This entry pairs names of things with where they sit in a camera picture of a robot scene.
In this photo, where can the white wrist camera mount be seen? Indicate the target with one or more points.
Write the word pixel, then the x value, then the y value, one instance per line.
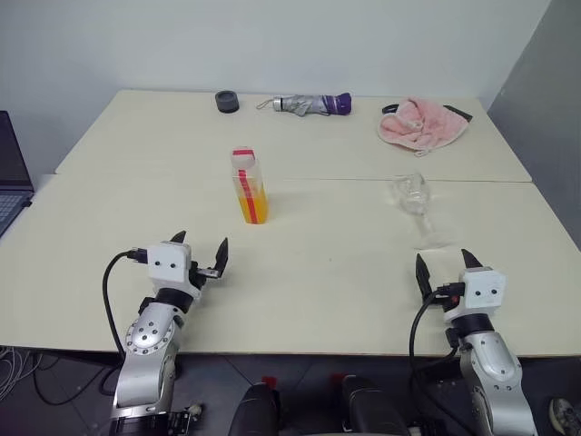
pixel 168 263
pixel 483 290

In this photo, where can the clear wine glass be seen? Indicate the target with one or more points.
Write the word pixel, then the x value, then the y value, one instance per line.
pixel 415 195

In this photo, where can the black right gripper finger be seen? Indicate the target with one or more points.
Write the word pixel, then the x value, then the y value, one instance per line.
pixel 470 261
pixel 425 279

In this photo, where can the dark grey round container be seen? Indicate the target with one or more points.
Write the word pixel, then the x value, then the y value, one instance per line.
pixel 227 103

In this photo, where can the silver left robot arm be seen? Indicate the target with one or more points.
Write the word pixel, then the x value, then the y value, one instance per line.
pixel 145 336

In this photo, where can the grey shoe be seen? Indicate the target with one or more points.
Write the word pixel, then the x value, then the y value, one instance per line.
pixel 565 415

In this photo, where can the black power strip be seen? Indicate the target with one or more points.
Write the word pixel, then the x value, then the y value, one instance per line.
pixel 186 420

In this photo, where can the dark laptop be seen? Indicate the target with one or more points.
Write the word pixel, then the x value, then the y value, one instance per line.
pixel 9 159

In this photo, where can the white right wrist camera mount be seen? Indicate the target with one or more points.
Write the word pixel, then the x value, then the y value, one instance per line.
pixel 483 290

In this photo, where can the white bottle cap red tape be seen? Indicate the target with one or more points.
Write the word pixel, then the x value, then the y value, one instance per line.
pixel 243 159

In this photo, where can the dark rounded shape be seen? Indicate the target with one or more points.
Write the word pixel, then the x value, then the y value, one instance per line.
pixel 372 406
pixel 254 411

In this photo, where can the orange juice bottle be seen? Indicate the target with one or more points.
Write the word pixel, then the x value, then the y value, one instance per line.
pixel 254 206

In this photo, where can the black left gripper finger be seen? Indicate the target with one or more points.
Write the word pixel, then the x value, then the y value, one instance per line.
pixel 222 259
pixel 179 238

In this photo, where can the pink towel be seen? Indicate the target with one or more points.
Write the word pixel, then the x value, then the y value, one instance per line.
pixel 422 125

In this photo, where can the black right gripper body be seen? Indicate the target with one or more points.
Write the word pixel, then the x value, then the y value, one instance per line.
pixel 444 303

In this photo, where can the small red tab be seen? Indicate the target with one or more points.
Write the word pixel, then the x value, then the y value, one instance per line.
pixel 269 381

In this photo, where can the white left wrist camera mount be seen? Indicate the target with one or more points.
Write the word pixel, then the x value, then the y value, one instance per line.
pixel 168 263

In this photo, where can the folded grey purple umbrella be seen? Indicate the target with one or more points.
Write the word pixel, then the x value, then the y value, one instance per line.
pixel 308 104

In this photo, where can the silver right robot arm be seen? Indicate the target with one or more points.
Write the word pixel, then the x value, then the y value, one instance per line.
pixel 490 363

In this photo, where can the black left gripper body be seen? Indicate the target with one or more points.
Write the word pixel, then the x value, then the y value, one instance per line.
pixel 196 272

